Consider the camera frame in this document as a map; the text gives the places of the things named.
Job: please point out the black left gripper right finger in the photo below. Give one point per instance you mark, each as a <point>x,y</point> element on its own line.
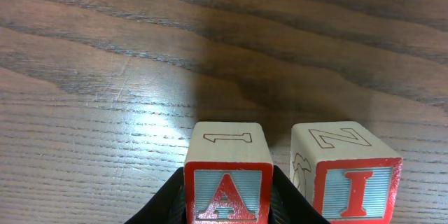
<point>288,205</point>

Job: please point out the red letter A block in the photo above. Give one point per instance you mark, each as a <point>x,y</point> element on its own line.
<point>228,174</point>

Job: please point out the red letter I block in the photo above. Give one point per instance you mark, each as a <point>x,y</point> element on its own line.
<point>344,171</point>

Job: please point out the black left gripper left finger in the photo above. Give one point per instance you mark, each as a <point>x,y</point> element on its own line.
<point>156,210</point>

